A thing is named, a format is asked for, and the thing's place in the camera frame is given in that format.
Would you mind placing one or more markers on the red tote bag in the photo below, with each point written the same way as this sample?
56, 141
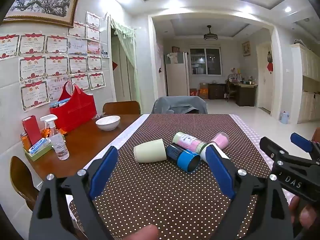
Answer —
75, 112

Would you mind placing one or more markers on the red wall decoration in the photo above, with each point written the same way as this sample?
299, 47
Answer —
115, 65

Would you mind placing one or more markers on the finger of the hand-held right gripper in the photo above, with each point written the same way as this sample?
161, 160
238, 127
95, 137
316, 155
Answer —
270, 146
301, 142

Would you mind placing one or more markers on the person's left hand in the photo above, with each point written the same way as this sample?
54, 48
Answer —
136, 233

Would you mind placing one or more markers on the pink bottle green cap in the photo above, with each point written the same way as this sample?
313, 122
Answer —
187, 141

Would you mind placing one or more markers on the pink cup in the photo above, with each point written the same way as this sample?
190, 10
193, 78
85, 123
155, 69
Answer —
220, 138

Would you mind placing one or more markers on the blue and white box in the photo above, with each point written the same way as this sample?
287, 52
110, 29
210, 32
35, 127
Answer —
40, 146

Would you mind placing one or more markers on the white cup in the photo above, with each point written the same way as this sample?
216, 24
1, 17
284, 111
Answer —
222, 152

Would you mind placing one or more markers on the orange bottle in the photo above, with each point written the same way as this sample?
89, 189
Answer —
25, 142

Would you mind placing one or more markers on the green tray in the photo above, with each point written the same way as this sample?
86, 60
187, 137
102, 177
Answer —
37, 155

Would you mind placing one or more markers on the white dotted tablecloth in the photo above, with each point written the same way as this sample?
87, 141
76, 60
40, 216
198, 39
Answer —
241, 123

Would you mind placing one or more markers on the window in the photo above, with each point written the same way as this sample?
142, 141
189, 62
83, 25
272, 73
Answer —
205, 60

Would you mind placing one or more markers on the framed blossom painting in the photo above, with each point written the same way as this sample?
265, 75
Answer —
42, 1

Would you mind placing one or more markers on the light blue trash bin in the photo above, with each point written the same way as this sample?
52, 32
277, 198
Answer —
285, 117

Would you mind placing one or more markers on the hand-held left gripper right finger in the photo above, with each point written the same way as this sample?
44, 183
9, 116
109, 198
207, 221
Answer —
220, 172

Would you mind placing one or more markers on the green curtain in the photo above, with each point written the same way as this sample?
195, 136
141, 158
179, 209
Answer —
128, 52

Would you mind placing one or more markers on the wooden chair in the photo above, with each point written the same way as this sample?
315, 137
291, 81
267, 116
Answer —
21, 177
121, 107

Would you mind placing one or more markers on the box on refrigerator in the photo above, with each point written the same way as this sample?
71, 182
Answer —
175, 49

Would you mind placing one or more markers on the blue cup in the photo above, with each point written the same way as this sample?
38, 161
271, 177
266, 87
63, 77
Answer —
182, 157

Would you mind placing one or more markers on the red door decoration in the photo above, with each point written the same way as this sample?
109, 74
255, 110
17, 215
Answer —
269, 67

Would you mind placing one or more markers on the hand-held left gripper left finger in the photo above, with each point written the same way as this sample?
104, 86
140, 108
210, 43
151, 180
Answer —
103, 172

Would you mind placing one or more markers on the brown dotted tablecloth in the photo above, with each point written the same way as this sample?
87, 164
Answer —
160, 195

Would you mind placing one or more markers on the framed wall picture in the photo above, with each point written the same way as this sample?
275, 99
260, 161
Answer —
246, 48

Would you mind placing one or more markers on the person's right hand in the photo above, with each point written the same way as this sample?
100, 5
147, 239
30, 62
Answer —
308, 215

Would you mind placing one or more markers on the red box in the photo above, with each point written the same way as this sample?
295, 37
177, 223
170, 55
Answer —
31, 130

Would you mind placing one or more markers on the white bowl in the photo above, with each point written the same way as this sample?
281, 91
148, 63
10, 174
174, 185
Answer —
108, 122

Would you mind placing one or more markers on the dark wooden desk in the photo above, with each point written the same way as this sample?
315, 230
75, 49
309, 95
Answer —
246, 93

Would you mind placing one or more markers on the white wall cabinet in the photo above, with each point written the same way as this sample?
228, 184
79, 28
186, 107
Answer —
308, 85

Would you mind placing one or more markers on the white door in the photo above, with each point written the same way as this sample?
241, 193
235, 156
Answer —
263, 85

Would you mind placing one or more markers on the ceiling fan lamp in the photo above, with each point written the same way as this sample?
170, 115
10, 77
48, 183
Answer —
210, 36

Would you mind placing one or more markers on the clear spray bottle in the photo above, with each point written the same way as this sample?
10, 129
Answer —
60, 145

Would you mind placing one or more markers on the grey jacket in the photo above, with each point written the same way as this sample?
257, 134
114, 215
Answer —
178, 105

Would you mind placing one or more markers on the group of wall certificates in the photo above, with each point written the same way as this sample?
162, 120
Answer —
57, 62

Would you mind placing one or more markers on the orange cardboard box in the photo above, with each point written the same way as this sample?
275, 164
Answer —
203, 91

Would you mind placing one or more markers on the white refrigerator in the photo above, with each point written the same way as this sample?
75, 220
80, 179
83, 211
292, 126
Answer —
176, 75

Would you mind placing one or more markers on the dark low cabinet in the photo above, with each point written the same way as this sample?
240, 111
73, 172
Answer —
217, 91

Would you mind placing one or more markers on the cream cup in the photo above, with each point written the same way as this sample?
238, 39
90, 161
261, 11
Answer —
150, 151

